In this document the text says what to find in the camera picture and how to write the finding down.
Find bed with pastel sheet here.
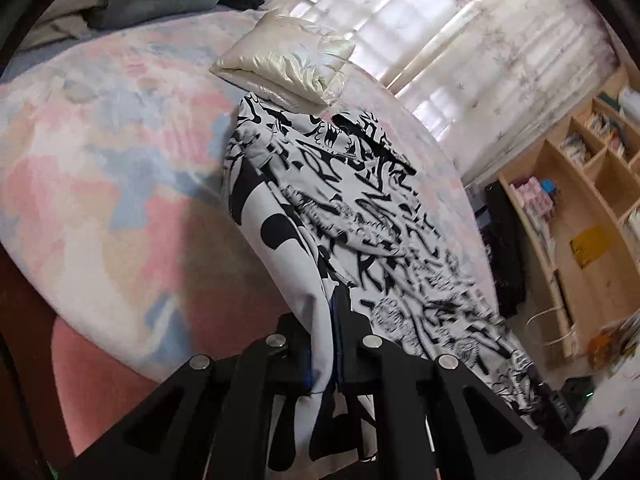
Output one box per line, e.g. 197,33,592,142
0,6,507,456

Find black bag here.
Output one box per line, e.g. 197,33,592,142
482,180,529,319

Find yellow bag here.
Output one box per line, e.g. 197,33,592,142
570,225,614,269

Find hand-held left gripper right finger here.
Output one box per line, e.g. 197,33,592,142
330,286,582,480

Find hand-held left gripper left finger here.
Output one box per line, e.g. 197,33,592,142
60,312,321,480

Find wooden bookshelf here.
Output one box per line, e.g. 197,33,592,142
497,62,640,361

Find pink storage boxes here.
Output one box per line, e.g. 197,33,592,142
510,177,556,222

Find black and white printed jacket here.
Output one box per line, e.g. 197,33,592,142
222,92,545,472

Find shiny cream pillow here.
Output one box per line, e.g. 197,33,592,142
210,9,357,112

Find white cable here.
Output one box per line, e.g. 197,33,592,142
522,305,577,347

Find blue and white box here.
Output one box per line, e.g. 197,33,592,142
462,185,487,212

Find beige pillow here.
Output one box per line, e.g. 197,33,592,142
20,0,109,52

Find white floral sheer curtain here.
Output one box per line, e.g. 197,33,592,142
260,0,622,177

